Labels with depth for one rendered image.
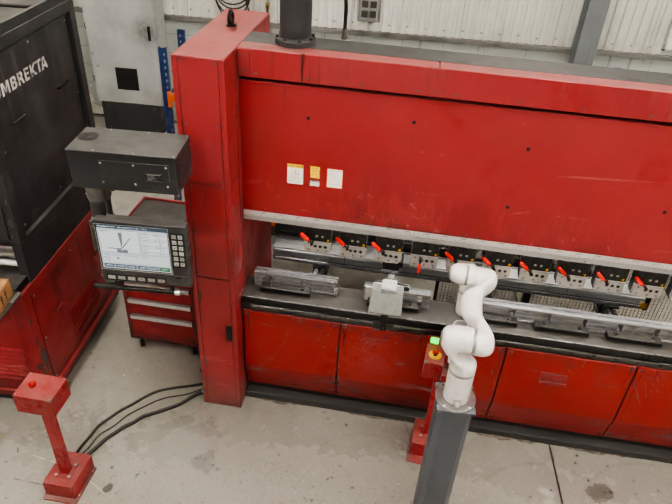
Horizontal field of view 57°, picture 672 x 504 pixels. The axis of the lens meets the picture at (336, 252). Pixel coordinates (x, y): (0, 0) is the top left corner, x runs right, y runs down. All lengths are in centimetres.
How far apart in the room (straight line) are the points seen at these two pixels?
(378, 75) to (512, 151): 75
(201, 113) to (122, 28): 450
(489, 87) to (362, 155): 70
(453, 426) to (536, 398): 106
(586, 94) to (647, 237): 87
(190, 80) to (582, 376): 269
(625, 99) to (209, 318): 247
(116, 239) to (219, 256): 60
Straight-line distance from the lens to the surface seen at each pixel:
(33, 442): 436
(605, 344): 383
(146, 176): 294
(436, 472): 337
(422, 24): 724
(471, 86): 302
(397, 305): 350
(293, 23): 310
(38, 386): 352
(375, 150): 318
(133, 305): 446
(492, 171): 322
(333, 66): 303
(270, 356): 400
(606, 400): 411
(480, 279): 302
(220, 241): 340
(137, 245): 314
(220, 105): 302
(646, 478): 448
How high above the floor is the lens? 322
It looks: 35 degrees down
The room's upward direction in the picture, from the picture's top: 4 degrees clockwise
